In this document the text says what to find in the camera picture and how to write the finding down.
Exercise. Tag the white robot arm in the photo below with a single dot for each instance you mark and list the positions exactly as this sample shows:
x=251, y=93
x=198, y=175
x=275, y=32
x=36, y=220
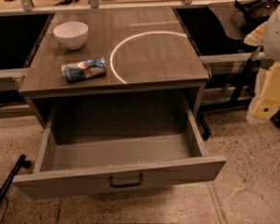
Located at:
x=267, y=35

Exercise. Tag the wooden cabinet with top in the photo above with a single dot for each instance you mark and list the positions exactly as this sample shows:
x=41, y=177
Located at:
x=144, y=48

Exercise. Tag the open grey top drawer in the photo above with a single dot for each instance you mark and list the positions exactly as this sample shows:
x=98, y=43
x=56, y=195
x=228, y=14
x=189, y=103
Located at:
x=88, y=139

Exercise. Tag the dark side table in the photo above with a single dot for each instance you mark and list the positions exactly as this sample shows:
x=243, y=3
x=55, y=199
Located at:
x=234, y=25

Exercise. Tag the black VR headset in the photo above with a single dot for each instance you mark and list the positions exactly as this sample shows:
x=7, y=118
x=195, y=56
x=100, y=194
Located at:
x=257, y=11

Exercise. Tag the white ceramic bowl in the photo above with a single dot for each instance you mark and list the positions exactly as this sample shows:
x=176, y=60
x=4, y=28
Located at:
x=72, y=34

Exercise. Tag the black metal floor bar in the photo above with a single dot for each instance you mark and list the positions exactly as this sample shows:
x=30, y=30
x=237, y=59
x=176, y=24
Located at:
x=21, y=162

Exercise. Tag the black drawer handle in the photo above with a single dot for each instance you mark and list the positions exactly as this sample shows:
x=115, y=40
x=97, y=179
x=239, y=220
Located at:
x=125, y=182

